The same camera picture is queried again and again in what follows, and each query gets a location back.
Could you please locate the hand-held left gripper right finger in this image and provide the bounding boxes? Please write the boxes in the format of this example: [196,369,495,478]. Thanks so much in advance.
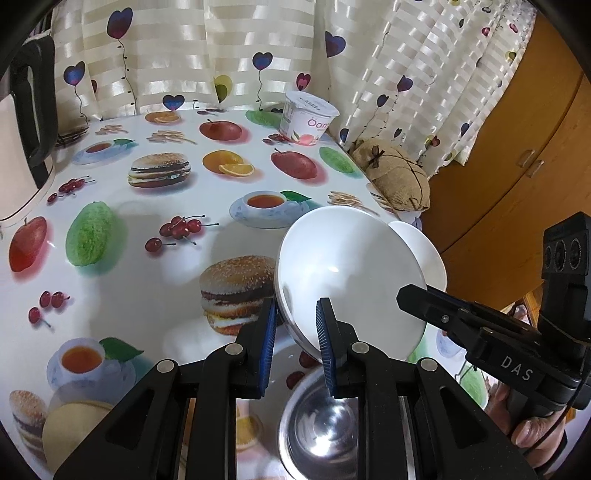
[315,298,539,480]

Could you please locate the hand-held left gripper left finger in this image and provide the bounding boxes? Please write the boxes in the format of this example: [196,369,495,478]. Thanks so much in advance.
[53,296,279,480]

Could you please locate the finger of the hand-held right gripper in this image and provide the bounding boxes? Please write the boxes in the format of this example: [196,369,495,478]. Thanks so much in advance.
[428,286,539,333]
[397,285,485,352]

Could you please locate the small white blue-striped bowl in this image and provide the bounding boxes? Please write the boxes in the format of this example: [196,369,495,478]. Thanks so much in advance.
[388,220,448,294]

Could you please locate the stainless steel bowl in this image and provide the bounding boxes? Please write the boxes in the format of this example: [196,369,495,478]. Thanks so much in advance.
[278,367,416,480]

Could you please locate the large white blue-striped bowl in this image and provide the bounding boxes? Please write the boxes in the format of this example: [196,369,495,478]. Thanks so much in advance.
[273,206,428,363]

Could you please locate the beige plate with blue print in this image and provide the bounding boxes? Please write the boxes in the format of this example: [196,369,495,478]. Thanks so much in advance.
[42,400,117,474]

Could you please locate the person's right hand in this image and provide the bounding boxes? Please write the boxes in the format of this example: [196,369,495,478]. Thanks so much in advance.
[485,383,568,472]

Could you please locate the wooden cabinet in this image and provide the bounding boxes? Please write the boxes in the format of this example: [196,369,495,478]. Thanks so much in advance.
[422,18,591,296]

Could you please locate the burlap bundle with bow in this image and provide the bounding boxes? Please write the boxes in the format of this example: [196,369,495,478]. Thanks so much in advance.
[348,138,431,213]

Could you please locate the white yogurt cup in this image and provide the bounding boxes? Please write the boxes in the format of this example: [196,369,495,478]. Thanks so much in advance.
[279,90,341,146]

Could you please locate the cream striped heart curtain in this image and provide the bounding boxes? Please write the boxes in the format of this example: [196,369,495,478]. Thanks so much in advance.
[28,0,539,181]

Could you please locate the white black electric kettle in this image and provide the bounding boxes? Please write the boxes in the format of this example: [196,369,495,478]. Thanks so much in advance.
[0,34,58,222]

